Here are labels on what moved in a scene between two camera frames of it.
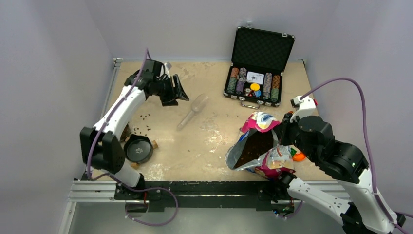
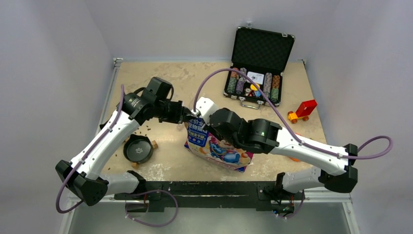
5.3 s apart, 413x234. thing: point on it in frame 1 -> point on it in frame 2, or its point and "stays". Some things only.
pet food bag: [258, 149] -> [205, 143]
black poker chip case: [254, 76] stays
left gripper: [178, 92] -> [178, 114]
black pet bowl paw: [139, 148] stays
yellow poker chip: [254, 86] stays
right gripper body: [289, 134] -> [236, 141]
